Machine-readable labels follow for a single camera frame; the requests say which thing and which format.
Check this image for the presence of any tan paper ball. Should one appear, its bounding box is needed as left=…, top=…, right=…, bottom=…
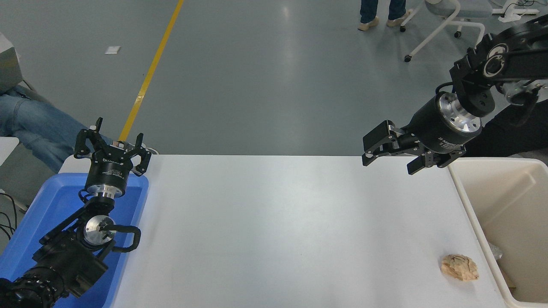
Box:
left=440, top=254, right=479, bottom=281

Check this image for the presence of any person beside bin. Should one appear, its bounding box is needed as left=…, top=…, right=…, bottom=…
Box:
left=462, top=102, right=548, bottom=158

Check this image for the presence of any white power strip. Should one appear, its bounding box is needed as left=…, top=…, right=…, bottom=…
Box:
left=492, top=0, right=542, bottom=23

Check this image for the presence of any standing person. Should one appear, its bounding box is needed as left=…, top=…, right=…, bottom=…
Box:
left=358, top=0, right=414, bottom=31

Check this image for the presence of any small white side table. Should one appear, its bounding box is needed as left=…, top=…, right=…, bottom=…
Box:
left=0, top=137, right=20, bottom=166

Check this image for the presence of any black cable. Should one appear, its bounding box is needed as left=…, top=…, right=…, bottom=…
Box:
left=0, top=192, right=18, bottom=241

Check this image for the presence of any blue plastic tray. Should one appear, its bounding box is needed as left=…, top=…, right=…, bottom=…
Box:
left=0, top=172, right=149, bottom=308

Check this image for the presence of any large pale bin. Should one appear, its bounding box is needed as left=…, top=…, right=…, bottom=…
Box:
left=447, top=157, right=548, bottom=308

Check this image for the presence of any seated person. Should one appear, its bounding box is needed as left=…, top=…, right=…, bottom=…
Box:
left=0, top=32, right=116, bottom=174

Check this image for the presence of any white wheeled chair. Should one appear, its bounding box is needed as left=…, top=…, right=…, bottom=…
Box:
left=400, top=0, right=486, bottom=63

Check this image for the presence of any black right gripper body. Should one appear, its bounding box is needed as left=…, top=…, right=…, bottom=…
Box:
left=404, top=95, right=467, bottom=155

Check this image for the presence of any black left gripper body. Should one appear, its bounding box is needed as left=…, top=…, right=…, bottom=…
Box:
left=85, top=145, right=135, bottom=190

